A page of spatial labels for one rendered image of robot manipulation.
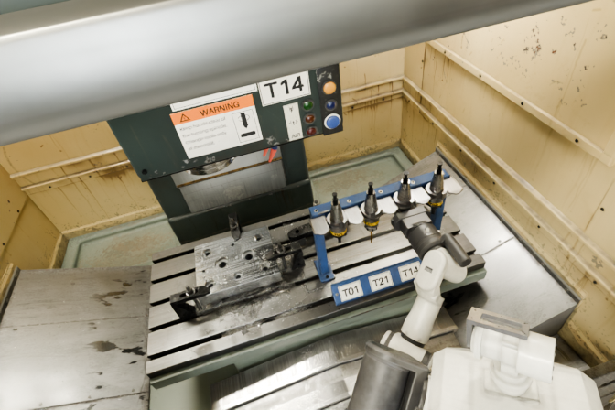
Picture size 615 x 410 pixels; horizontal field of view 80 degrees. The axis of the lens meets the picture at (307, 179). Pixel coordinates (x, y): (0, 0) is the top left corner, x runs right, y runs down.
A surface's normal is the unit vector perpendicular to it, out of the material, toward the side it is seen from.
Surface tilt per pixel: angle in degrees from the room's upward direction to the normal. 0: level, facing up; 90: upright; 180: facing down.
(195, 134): 90
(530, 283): 24
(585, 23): 90
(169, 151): 90
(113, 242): 0
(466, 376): 18
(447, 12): 90
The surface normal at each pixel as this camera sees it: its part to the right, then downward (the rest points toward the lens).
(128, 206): 0.27, 0.62
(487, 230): -0.50, -0.56
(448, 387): -0.20, -0.89
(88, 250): -0.12, -0.74
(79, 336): 0.28, -0.78
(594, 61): -0.95, 0.27
